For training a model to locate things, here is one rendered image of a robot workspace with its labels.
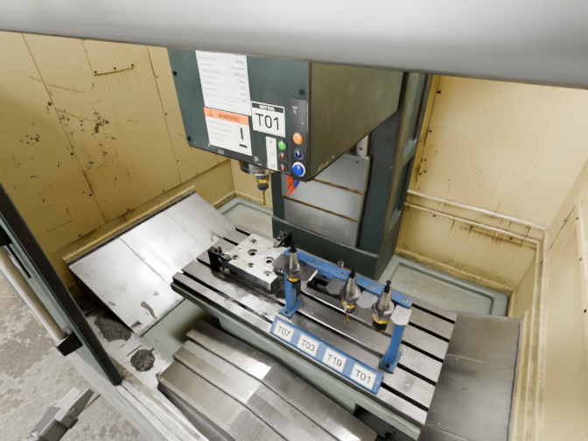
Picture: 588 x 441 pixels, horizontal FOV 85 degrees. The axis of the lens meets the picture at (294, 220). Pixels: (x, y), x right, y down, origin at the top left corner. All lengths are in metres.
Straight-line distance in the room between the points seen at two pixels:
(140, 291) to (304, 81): 1.52
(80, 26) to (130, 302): 1.77
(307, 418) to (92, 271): 1.33
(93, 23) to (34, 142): 1.63
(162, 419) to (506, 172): 1.74
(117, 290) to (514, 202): 2.03
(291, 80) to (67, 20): 0.56
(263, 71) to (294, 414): 1.15
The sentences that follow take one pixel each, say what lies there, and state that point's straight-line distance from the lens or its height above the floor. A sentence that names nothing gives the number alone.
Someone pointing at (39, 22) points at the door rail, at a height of 2.00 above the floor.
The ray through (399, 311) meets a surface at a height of 1.22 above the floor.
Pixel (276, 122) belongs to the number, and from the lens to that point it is 0.80.
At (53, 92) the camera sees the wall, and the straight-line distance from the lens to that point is 1.85.
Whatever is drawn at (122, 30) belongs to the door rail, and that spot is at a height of 2.00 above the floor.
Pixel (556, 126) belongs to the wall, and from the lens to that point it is 1.71.
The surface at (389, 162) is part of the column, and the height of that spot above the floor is 1.40.
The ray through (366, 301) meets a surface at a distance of 1.07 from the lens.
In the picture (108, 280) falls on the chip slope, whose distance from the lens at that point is 2.01.
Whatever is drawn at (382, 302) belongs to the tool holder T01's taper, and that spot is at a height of 1.26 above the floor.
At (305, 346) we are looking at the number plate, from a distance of 1.29.
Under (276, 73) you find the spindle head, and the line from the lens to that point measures 0.77.
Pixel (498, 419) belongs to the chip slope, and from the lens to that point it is 1.43.
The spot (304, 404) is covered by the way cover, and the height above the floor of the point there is 0.75.
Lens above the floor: 2.02
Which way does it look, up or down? 36 degrees down
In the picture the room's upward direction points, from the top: 1 degrees counter-clockwise
